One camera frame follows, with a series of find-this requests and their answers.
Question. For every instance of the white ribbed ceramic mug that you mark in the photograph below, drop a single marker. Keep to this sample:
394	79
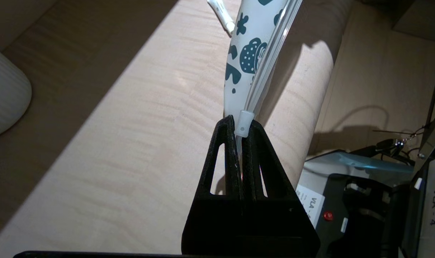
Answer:
5	96

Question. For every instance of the white floral zip pouch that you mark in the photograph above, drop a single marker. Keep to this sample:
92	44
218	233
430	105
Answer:
240	93

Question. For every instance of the beige wooden desk with hutch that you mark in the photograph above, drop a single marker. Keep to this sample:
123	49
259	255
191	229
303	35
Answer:
303	107

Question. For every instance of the grey black robot base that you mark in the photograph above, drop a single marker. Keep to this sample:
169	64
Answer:
364	215

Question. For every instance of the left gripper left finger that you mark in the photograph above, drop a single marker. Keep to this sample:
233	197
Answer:
213	222

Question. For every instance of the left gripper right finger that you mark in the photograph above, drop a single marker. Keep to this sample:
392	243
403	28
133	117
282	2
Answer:
282	222

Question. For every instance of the white plastic object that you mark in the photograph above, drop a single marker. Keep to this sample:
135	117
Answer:
222	14

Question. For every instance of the red emergency stop button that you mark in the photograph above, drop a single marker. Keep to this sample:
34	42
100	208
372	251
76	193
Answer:
327	215

